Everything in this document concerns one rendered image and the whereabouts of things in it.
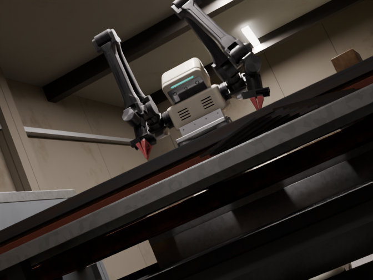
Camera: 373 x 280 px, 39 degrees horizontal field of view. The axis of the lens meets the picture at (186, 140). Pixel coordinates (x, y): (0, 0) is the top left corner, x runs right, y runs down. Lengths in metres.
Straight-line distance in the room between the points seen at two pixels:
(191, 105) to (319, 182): 0.76
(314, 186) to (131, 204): 1.16
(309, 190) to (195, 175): 1.13
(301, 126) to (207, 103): 1.53
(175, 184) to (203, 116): 1.47
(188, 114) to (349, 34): 8.01
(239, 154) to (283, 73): 9.30
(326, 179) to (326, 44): 8.31
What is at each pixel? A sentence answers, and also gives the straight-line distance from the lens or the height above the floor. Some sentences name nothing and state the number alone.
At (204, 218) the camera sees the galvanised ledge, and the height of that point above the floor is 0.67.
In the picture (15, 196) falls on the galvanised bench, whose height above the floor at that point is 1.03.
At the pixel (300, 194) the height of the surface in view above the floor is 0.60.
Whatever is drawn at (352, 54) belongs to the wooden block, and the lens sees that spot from 1.38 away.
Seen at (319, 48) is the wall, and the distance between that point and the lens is 10.28.
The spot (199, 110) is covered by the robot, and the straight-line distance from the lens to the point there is 2.47.
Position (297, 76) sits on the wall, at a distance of 10.21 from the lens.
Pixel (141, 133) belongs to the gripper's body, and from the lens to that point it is 2.25.
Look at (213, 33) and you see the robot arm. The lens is 2.02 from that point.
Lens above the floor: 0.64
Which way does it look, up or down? 9 degrees up
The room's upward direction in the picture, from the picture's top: 24 degrees counter-clockwise
